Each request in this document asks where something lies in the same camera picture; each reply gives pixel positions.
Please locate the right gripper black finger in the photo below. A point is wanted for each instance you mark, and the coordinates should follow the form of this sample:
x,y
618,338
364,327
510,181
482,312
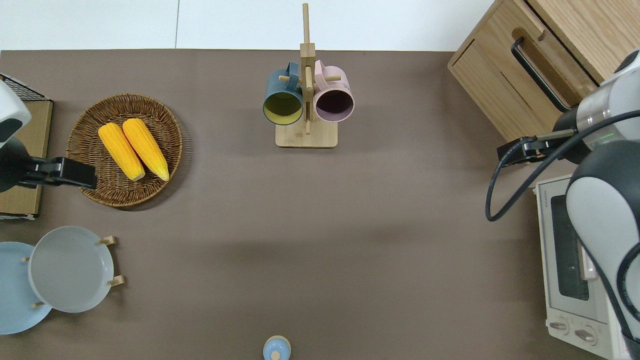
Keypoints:
x,y
532,142
530,156

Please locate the light wooden cabinet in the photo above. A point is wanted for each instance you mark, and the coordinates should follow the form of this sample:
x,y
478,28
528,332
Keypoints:
x,y
600,30

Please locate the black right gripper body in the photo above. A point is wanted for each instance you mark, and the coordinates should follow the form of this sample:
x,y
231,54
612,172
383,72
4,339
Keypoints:
x,y
564,120

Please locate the grey plate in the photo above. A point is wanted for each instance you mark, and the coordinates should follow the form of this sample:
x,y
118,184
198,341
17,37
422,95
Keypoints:
x,y
70,270

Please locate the pink mug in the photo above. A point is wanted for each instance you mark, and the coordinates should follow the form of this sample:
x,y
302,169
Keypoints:
x,y
334,102

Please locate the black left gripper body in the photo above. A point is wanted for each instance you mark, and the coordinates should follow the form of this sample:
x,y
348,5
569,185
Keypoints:
x,y
10,167

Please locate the brown wicker basket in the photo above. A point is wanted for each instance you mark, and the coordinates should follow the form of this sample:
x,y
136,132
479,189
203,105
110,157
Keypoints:
x,y
100,192

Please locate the light blue plate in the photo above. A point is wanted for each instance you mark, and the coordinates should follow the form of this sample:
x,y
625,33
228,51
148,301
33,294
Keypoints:
x,y
15,300

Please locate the light wooden drawer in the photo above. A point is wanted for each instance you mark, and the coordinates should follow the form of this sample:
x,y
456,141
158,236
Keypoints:
x,y
560,70

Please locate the yellow corn cob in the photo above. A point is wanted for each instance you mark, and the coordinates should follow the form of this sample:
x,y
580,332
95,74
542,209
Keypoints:
x,y
146,147
120,150

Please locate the blue service bell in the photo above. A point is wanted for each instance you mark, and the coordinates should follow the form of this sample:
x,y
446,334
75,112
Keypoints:
x,y
276,349

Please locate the wooden mug rack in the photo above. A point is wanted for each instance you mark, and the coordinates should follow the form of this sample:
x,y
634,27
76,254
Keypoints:
x,y
306,137

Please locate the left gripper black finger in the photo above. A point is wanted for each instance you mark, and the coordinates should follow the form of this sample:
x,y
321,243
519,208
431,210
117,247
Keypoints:
x,y
75,172
40,180

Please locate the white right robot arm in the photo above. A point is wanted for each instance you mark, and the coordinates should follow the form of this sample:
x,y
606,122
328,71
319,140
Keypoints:
x,y
605,215

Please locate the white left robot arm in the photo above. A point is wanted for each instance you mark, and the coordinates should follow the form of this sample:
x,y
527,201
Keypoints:
x,y
10,105

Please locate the wooden plate rack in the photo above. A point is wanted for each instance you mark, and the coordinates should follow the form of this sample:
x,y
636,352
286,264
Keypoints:
x,y
111,240

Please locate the white toaster oven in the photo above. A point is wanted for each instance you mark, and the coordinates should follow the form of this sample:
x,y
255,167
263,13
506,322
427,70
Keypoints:
x,y
555,300

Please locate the dark blue mug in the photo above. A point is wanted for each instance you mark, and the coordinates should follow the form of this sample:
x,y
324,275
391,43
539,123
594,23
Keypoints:
x,y
282,107

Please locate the brown table mat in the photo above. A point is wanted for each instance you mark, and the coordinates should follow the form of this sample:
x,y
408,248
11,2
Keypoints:
x,y
350,225

